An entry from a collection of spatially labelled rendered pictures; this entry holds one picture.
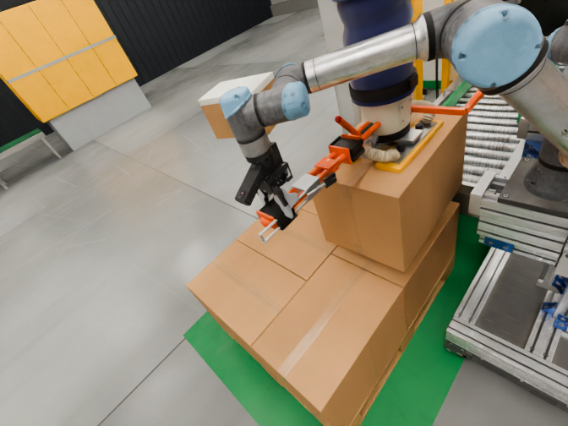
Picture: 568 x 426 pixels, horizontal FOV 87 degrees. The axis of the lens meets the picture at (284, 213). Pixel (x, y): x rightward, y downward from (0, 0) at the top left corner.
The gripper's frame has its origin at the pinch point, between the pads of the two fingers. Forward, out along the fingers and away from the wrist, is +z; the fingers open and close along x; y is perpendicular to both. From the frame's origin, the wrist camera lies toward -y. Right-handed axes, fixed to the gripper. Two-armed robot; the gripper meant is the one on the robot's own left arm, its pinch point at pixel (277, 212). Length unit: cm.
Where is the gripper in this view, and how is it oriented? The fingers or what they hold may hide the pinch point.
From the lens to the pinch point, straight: 87.2
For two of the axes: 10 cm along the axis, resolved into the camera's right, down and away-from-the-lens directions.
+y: 6.6, -6.4, 4.0
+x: -6.8, -2.9, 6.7
